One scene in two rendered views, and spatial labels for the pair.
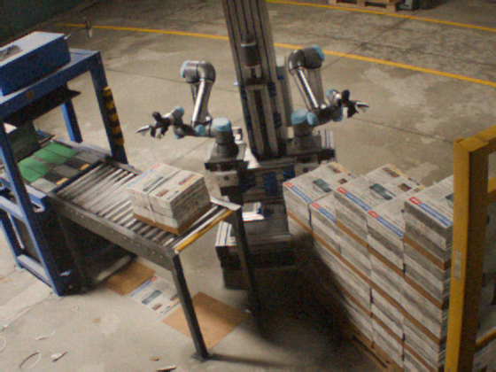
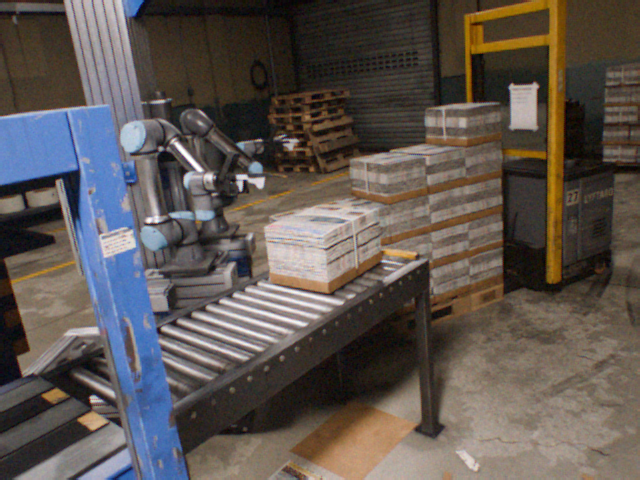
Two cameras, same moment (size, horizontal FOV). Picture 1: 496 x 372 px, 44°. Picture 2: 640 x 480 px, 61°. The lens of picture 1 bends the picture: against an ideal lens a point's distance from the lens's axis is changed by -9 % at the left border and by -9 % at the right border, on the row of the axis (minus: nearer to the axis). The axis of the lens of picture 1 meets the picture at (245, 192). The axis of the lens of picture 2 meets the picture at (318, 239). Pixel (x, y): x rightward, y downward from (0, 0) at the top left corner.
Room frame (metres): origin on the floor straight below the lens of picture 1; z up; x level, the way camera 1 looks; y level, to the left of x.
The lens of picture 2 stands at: (3.50, 2.49, 1.56)
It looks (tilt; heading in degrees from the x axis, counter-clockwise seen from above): 17 degrees down; 264
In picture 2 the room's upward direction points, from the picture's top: 6 degrees counter-clockwise
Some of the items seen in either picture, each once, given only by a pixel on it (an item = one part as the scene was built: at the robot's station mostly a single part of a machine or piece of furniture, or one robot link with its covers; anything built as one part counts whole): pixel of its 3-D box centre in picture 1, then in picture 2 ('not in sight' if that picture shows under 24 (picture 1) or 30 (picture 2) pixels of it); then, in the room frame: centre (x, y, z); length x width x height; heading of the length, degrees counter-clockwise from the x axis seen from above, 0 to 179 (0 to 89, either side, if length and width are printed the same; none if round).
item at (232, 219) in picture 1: (163, 188); (221, 309); (3.71, 0.50, 0.74); 1.34 x 0.05 x 0.12; 42
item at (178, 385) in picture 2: (92, 185); (153, 374); (3.88, 1.00, 0.77); 0.47 x 0.05 x 0.05; 132
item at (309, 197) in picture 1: (369, 273); (375, 266); (2.87, -0.60, 0.42); 1.17 x 0.39 x 0.83; 21
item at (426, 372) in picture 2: (190, 315); (425, 361); (2.90, 0.44, 0.34); 0.06 x 0.06 x 0.68; 42
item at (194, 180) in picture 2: (175, 114); (199, 181); (3.73, 0.32, 1.21); 0.11 x 0.08 x 0.09; 143
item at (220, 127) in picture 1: (221, 129); (182, 226); (3.87, 0.06, 0.98); 0.13 x 0.12 x 0.14; 53
